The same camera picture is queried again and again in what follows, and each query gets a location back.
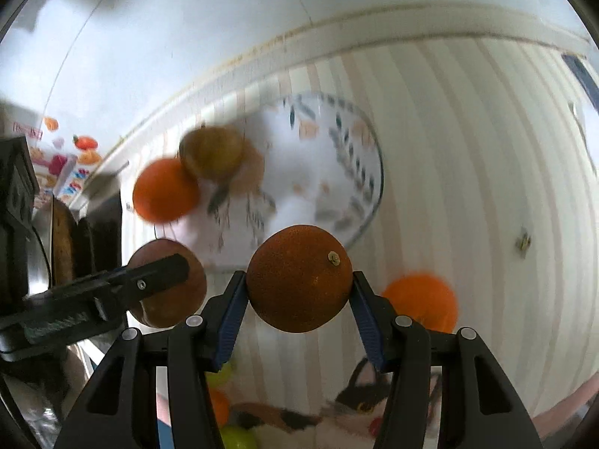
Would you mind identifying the bright orange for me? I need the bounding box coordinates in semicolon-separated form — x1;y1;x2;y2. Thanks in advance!
381;271;459;336
132;158;201;223

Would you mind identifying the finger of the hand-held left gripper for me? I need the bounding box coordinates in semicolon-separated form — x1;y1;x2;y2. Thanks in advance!
107;253;191;301

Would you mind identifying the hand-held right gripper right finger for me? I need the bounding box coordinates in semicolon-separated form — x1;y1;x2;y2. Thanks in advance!
351;270;546;449

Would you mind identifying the red apple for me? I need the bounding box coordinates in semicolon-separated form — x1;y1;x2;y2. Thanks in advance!
126;238;207;329

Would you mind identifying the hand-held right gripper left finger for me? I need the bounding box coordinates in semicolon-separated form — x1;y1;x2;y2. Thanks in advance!
54;270;247;449

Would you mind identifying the dark orange with stem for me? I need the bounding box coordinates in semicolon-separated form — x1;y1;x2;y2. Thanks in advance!
246;224;353;334

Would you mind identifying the brown wooden board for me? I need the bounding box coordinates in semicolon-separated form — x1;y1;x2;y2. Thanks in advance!
49;195;78;287

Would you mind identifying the colourful fruit print packet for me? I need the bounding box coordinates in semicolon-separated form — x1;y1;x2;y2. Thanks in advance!
10;116;102;198

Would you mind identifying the white leaf-patterned plate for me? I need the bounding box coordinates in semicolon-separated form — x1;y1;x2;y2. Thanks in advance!
154;92;385;273

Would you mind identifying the striped tablecloth with cat print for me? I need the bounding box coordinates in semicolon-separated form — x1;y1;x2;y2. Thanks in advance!
121;33;599;449

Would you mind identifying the small orange fruit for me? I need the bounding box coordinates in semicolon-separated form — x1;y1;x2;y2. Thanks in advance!
208;387;231;426

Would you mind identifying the green fruit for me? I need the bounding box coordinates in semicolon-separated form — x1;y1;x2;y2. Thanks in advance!
220;425;259;449
205;358;235;388

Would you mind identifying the yellow-brown apple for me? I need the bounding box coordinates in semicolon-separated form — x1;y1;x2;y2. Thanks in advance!
179;126;245;181

